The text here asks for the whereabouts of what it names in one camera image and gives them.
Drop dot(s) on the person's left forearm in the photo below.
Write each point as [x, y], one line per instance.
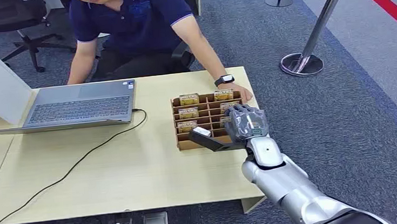
[202, 50]

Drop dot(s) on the grey laptop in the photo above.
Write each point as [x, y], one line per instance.
[83, 107]

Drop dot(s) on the black wristwatch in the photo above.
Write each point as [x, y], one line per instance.
[224, 80]

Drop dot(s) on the gold printed card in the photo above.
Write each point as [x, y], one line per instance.
[187, 127]
[223, 120]
[227, 106]
[188, 113]
[223, 95]
[189, 99]

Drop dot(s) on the black wrist camera with pale box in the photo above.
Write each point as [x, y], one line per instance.
[215, 143]

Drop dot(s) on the black seat armrest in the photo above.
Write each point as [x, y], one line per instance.
[182, 55]

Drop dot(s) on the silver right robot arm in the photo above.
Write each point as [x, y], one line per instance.
[291, 185]

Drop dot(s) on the silver floor socket cover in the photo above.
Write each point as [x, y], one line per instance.
[155, 223]

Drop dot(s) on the black office chair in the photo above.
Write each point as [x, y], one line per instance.
[14, 16]

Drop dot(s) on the brown cardboard card holder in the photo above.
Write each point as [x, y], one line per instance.
[206, 117]

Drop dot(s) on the beige desk side panel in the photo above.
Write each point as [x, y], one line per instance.
[251, 203]

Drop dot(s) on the person's left hand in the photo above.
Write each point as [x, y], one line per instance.
[241, 90]

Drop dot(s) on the chrome stanchion post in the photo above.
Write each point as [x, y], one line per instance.
[315, 31]

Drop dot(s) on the person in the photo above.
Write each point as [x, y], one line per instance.
[133, 27]

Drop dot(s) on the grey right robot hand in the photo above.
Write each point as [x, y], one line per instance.
[246, 121]

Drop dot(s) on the person's right forearm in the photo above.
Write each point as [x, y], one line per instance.
[79, 64]

